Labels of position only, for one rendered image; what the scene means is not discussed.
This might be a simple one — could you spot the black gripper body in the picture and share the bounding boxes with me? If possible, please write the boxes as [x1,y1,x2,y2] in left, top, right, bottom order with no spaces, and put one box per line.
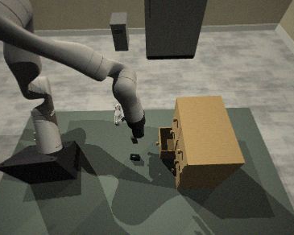
[114,104,146,138]

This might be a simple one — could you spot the black 9v battery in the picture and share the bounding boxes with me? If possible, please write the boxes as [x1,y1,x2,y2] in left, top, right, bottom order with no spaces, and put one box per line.
[130,154,139,160]

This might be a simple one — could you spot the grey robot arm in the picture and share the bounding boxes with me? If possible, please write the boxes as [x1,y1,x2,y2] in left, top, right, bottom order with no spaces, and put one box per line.
[0,0,142,155]

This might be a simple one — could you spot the small wooden chest of drawers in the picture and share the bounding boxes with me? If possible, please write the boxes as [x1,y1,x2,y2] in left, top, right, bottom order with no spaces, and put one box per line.
[176,96,245,189]

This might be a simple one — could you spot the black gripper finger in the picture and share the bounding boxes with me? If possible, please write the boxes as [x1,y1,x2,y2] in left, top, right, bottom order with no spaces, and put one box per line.
[130,136,138,144]

